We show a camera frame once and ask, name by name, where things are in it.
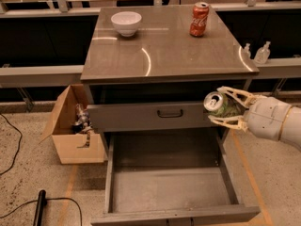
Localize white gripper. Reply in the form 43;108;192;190
208;87;292;141

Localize green soda can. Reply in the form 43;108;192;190
203;91;241;118

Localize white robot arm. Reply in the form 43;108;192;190
203;87;301;151

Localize open grey middle drawer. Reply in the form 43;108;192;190
91;127;260;226

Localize grey cabinet with counter top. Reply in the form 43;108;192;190
80;5;261;155

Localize red cola can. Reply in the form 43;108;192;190
190;2;209;37

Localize closed grey top drawer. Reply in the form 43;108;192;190
87;102;214;132

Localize small clear pump bottle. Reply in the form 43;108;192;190
244;43;251;58

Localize clear sanitizer pump bottle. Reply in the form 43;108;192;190
254;41;271;64

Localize white ceramic bowl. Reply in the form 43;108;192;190
111;11;142;37

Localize crumpled items in box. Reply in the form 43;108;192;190
71;104;93;148

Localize cardboard box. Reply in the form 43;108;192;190
40;84;106;164

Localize black power strip with cable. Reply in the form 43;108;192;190
0;190;83;226

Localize black floor cable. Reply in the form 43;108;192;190
0;112;24;176

